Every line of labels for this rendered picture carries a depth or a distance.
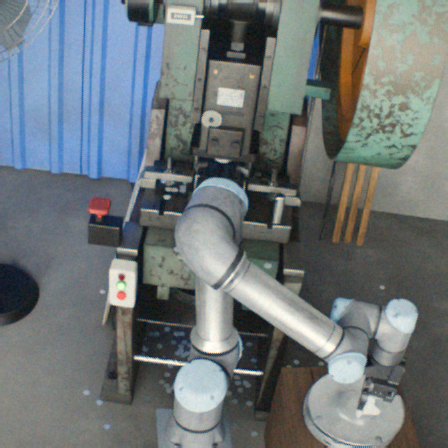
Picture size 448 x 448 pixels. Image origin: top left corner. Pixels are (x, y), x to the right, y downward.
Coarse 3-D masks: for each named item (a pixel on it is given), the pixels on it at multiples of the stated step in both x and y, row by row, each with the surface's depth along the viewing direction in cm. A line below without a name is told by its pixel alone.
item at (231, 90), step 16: (224, 48) 184; (208, 64) 180; (224, 64) 180; (240, 64) 180; (256, 64) 181; (208, 80) 183; (224, 80) 183; (240, 80) 182; (256, 80) 182; (208, 96) 186; (224, 96) 185; (240, 96) 185; (256, 96) 185; (208, 112) 187; (224, 112) 188; (240, 112) 188; (208, 128) 191; (224, 128) 189; (240, 128) 190; (208, 144) 191; (224, 144) 190; (240, 144) 190
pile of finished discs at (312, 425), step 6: (306, 396) 189; (306, 402) 186; (306, 408) 184; (306, 414) 183; (306, 420) 183; (312, 420) 181; (318, 420) 181; (312, 426) 180; (318, 426) 180; (312, 432) 180; (318, 432) 179; (324, 432) 178; (318, 438) 179; (324, 438) 177; (330, 438) 176; (378, 438) 177; (330, 444) 176; (336, 444) 175; (342, 444) 174; (348, 444) 175; (378, 444) 176; (384, 444) 177
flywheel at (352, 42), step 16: (352, 0) 203; (368, 0) 171; (368, 16) 170; (352, 32) 206; (368, 32) 172; (352, 48) 207; (368, 48) 179; (352, 64) 205; (352, 80) 203; (336, 96) 209; (352, 96) 200; (352, 112) 193
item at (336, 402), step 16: (320, 384) 192; (336, 384) 193; (352, 384) 193; (320, 400) 187; (336, 400) 187; (352, 400) 187; (400, 400) 189; (336, 416) 182; (352, 416) 182; (368, 416) 182; (384, 416) 183; (400, 416) 184; (336, 432) 177; (352, 432) 178; (368, 432) 178; (384, 432) 178
